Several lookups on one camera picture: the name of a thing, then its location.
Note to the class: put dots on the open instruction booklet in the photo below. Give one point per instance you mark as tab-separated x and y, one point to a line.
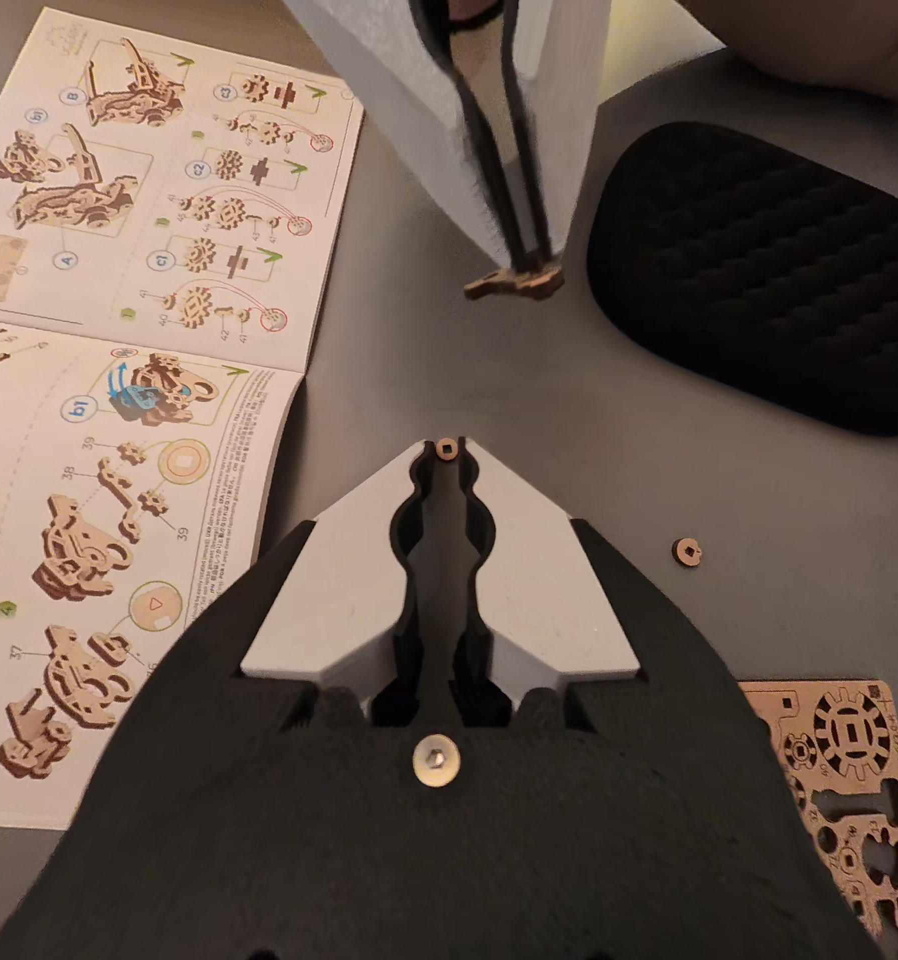
156	225

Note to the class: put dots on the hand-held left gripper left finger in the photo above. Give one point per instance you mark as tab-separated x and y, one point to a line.
321	607

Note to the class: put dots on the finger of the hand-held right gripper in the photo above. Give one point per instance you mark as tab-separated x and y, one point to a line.
404	90
561	90

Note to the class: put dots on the black quilted cushion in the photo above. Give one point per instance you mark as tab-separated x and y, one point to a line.
764	277

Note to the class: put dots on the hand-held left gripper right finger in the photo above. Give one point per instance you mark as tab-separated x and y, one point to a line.
554	607

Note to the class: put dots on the small wooden key-shaped part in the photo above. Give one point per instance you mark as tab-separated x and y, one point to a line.
516	283

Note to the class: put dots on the person's right forearm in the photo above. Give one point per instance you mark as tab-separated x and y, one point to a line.
831	37

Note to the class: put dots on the laser-cut wooden parts sheet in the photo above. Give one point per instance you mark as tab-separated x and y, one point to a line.
854	750

